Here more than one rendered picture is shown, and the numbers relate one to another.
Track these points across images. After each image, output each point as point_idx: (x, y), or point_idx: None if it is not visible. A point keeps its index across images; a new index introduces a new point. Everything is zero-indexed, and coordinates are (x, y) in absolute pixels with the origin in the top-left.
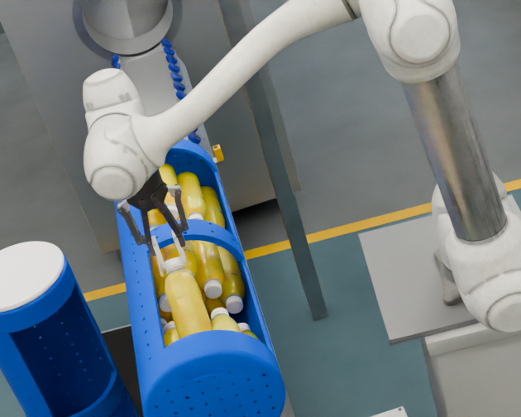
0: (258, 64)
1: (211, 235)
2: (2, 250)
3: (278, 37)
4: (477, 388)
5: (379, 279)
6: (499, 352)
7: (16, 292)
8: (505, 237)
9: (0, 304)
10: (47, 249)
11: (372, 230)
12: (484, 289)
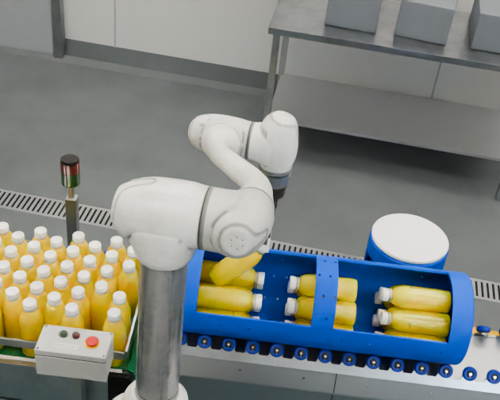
0: (234, 179)
1: (317, 293)
2: (444, 235)
3: (243, 183)
4: None
5: None
6: None
7: (386, 235)
8: (132, 396)
9: (378, 227)
10: (430, 255)
11: None
12: (122, 393)
